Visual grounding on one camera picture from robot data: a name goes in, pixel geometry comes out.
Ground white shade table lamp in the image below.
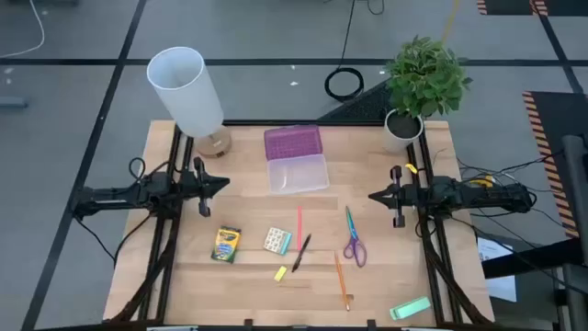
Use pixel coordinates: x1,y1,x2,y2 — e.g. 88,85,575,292
145,45,233,160

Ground yellow green crayon box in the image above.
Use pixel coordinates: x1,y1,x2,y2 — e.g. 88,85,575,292
209,224,243,265

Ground black pen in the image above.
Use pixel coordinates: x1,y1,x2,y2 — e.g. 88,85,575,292
290,233,313,274

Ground white floor cable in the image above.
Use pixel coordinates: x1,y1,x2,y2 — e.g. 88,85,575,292
0,0,46,60

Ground black floor mat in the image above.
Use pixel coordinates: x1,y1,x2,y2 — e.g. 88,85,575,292
316,78,396,123

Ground purple handled scissors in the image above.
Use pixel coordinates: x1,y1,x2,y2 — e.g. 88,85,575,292
342,205,368,269

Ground white paper sheet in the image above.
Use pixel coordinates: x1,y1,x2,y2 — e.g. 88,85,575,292
477,236,518,303

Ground teal sticky note pad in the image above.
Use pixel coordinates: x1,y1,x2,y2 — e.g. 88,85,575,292
263,226,293,257

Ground green plant in white pot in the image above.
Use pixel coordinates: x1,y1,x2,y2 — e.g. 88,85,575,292
382,35,474,155

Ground grey metal stand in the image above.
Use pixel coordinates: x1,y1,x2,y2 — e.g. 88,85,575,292
562,134,588,331

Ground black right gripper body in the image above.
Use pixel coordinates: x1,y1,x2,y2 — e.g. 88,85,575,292
390,165,417,229

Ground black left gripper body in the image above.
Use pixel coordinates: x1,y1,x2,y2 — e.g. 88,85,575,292
181,156,217,218

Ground orange pencil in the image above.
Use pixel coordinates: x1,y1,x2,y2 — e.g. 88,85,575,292
333,251,352,313

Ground clear purple-lid pencil case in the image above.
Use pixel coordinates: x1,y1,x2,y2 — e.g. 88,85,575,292
263,123,331,196

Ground yellow hanging cable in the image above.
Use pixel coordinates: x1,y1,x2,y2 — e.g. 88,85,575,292
441,0,461,45

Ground black coiled cable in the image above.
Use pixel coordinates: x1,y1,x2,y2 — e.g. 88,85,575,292
323,0,366,103

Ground hazard striped black mat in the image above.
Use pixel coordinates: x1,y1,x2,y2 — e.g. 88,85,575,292
522,90,588,240
476,0,588,17

